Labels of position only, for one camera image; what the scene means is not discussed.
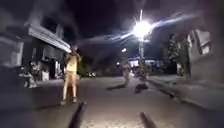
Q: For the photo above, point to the person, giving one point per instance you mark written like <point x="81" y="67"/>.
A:
<point x="71" y="75"/>
<point x="126" y="71"/>
<point x="142" y="75"/>

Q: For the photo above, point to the street lamp pole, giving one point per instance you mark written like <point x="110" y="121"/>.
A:
<point x="141" y="43"/>

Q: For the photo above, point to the dark asphalt road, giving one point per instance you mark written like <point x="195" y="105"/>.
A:
<point x="110" y="100"/>

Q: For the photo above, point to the robot's own part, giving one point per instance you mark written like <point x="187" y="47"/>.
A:
<point x="77" y="116"/>
<point x="147" y="120"/>

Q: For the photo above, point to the tree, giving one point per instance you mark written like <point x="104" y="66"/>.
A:
<point x="175" y="53"/>

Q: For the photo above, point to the building with balcony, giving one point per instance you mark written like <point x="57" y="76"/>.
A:
<point x="36" y="50"/>

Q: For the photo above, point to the group of people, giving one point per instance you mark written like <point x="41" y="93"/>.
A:
<point x="30" y="75"/>

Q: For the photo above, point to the pale pavement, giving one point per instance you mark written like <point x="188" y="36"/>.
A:
<point x="196" y="93"/>

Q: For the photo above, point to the building with pale wall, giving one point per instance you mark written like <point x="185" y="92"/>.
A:
<point x="203" y="55"/>

